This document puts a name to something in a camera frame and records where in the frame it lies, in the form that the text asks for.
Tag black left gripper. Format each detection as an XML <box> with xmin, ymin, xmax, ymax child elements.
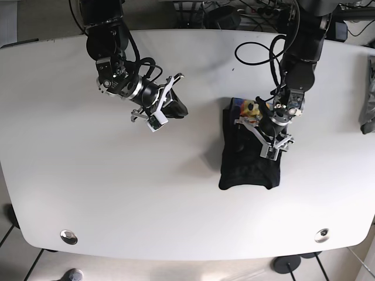
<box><xmin>234</xmin><ymin>112</ymin><xmax>295</xmax><ymax>153</ymax></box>

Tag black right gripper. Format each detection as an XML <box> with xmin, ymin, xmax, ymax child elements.
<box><xmin>130</xmin><ymin>73</ymin><xmax>188</xmax><ymax>122</ymax></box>

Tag black T-shirt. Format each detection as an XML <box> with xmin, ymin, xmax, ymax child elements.
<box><xmin>219</xmin><ymin>98</ymin><xmax>281</xmax><ymax>190</ymax></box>

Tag grey T-shirt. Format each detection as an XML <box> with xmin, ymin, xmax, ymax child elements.
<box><xmin>359</xmin><ymin>56</ymin><xmax>375</xmax><ymax>135</ymax></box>

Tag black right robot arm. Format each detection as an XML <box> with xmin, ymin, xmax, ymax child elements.
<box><xmin>77</xmin><ymin>1</ymin><xmax>188</xmax><ymax>130</ymax></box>

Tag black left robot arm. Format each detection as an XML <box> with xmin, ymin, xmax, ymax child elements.
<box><xmin>235</xmin><ymin>1</ymin><xmax>337</xmax><ymax>160</ymax></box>

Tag right silver table grommet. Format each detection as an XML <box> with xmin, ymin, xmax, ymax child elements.
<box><xmin>314</xmin><ymin>228</ymin><xmax>330</xmax><ymax>244</ymax></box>

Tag silver table grommet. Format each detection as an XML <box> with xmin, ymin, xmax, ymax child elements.
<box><xmin>314</xmin><ymin>228</ymin><xmax>330</xmax><ymax>244</ymax></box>
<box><xmin>60</xmin><ymin>229</ymin><xmax>78</xmax><ymax>245</ymax></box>

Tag black round stand base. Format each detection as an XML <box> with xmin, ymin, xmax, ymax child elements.
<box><xmin>271</xmin><ymin>255</ymin><xmax>301</xmax><ymax>274</ymax></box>

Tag left silver table grommet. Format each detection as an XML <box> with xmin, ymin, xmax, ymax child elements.
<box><xmin>60</xmin><ymin>229</ymin><xmax>78</xmax><ymax>245</ymax></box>

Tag grey shoe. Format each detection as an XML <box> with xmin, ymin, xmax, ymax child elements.
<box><xmin>61</xmin><ymin>269</ymin><xmax>84</xmax><ymax>281</ymax></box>

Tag black left table leg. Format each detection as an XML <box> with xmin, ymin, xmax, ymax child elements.
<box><xmin>0</xmin><ymin>204</ymin><xmax>20</xmax><ymax>247</ymax></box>

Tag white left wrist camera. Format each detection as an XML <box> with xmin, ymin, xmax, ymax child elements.
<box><xmin>260</xmin><ymin>145</ymin><xmax>279</xmax><ymax>161</ymax></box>

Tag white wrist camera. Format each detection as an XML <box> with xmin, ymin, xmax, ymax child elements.
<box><xmin>146</xmin><ymin>76</ymin><xmax>175</xmax><ymax>132</ymax></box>
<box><xmin>260</xmin><ymin>145</ymin><xmax>279</xmax><ymax>161</ymax></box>

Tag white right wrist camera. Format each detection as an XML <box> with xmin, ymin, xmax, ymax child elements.
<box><xmin>146</xmin><ymin>76</ymin><xmax>175</xmax><ymax>132</ymax></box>

